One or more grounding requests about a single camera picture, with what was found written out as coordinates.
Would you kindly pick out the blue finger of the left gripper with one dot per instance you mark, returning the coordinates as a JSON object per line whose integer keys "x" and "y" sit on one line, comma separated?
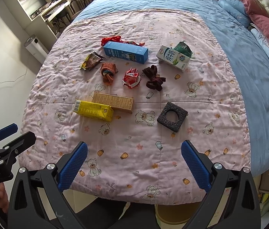
{"x": 8, "y": 131}
{"x": 18, "y": 145}

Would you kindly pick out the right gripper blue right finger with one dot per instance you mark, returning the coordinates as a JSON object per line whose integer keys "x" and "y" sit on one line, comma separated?
{"x": 195, "y": 164}

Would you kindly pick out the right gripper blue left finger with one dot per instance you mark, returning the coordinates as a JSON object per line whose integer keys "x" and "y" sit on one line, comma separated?
{"x": 69, "y": 165}

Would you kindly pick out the black foam square with hole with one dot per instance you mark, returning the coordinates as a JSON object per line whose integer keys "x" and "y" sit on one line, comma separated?
{"x": 172, "y": 116}

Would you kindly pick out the brown cardboard box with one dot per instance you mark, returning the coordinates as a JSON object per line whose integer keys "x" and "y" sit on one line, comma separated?
{"x": 117, "y": 103}

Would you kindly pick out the dark maroon sock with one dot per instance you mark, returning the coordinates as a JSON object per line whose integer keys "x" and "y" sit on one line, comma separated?
{"x": 155, "y": 81}

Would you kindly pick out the white milk carton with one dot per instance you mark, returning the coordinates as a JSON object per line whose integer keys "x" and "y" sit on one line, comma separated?
{"x": 173, "y": 58}

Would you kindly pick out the brown snack wrapper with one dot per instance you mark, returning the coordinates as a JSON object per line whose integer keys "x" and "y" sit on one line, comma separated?
{"x": 91, "y": 61}

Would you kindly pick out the green snack bag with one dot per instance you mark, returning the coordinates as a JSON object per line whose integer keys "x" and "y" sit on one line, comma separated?
{"x": 183, "y": 48}

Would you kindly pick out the tan trash bin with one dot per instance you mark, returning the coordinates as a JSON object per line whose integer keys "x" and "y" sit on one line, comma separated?
{"x": 175, "y": 216}

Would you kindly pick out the person's left hand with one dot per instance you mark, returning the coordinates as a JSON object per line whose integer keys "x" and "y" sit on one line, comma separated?
{"x": 4, "y": 203}

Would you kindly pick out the white air purifier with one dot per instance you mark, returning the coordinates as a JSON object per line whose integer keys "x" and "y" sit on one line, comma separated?
{"x": 36, "y": 48}

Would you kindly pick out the blue bed sheet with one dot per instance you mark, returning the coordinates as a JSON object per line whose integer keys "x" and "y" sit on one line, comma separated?
{"x": 248, "y": 61}

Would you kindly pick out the orange brown sock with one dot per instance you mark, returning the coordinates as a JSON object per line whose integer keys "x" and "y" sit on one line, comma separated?
{"x": 108, "y": 71}

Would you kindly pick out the pink bear-print quilt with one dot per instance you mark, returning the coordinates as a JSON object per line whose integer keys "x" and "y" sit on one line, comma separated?
{"x": 134, "y": 158}

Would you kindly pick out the crumpled red snack wrapper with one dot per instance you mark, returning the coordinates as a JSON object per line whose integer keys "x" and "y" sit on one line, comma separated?
{"x": 131, "y": 78}

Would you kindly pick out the white desk with shelves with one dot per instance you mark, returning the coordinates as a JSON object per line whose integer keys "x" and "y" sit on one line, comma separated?
{"x": 46, "y": 19}

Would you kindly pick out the long blue box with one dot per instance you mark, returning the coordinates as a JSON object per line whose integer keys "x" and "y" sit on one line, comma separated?
{"x": 129, "y": 52}

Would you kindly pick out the folded light blue blanket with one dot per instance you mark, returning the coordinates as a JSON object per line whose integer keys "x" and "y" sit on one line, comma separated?
{"x": 261, "y": 39}

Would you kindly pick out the red sock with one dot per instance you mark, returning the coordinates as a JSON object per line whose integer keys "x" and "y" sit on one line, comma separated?
{"x": 105, "y": 40}

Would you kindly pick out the red candy wrapper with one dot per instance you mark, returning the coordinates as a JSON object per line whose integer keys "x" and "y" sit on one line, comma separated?
{"x": 140, "y": 44}

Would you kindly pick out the blue pillow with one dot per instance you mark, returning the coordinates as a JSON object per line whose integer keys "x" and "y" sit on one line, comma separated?
{"x": 236, "y": 9}

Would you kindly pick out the upper maroon pillow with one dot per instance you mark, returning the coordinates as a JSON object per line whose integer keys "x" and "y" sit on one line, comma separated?
{"x": 254, "y": 7}

